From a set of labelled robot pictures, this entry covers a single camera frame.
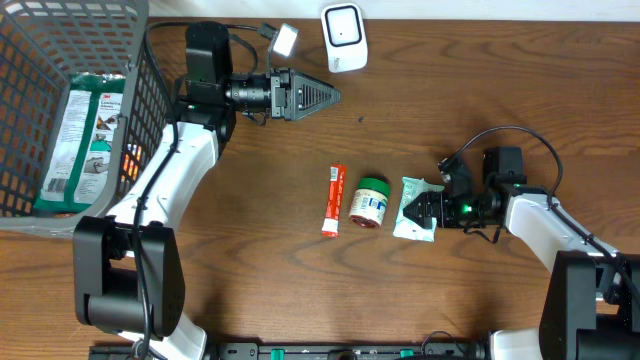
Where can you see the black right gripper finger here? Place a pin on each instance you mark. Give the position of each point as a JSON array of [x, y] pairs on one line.
[[425, 218], [425, 201]]

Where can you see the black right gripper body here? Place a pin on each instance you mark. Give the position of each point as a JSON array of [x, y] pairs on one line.
[[464, 212]]

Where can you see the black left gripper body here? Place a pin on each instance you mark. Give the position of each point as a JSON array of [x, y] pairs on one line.
[[279, 105]]

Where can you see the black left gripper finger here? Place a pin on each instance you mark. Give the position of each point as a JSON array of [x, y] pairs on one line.
[[306, 87], [306, 106]]

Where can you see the pale green tissue pack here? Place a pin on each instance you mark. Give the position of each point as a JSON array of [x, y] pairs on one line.
[[406, 228]]

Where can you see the green lid cream jar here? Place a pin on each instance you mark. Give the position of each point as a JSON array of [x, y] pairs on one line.
[[370, 202]]

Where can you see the red white tube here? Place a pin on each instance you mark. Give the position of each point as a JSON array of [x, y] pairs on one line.
[[335, 197]]

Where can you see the orange small box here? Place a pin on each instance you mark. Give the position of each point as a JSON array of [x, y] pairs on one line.
[[131, 163]]

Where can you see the green wipes package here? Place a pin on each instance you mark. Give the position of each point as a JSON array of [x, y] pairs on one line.
[[79, 165]]

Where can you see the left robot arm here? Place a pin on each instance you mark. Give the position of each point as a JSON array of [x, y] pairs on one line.
[[128, 278]]

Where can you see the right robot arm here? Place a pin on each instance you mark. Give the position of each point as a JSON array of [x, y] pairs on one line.
[[591, 309]]

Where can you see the white barcode scanner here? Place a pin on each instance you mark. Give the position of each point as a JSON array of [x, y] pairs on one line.
[[345, 37]]

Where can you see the grey plastic basket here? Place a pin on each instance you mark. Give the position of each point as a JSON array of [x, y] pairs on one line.
[[43, 44]]

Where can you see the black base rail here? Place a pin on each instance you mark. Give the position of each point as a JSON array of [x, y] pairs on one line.
[[340, 351]]

